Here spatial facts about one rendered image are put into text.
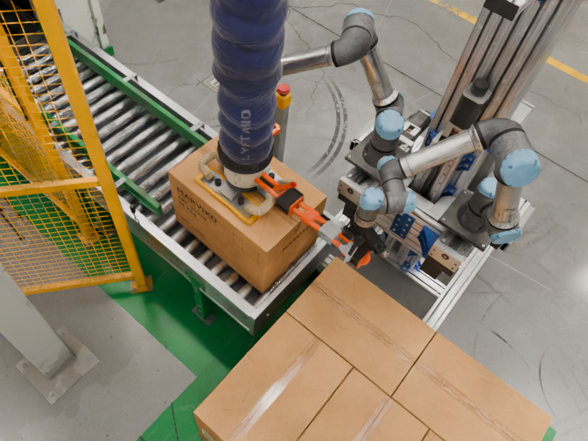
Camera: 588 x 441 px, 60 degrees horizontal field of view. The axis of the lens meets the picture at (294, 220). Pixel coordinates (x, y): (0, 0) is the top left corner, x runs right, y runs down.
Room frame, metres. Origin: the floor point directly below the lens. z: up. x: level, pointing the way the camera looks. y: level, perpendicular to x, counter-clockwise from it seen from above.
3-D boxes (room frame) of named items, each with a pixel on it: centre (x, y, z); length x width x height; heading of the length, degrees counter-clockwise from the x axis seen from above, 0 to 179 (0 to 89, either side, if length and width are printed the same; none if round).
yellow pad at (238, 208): (1.28, 0.29, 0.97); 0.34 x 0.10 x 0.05; 56
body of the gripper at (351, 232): (1.05, -0.24, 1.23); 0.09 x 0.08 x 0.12; 56
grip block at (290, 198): (1.22, 0.03, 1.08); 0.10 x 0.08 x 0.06; 146
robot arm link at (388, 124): (1.59, -0.33, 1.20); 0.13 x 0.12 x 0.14; 178
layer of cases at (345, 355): (0.58, -0.49, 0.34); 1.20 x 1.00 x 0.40; 59
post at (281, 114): (1.91, 0.16, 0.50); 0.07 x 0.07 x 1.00; 59
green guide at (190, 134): (2.21, 1.09, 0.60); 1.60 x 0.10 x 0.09; 59
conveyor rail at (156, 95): (2.08, 0.76, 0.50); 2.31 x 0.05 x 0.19; 59
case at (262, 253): (1.37, 0.23, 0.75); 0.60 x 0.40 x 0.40; 57
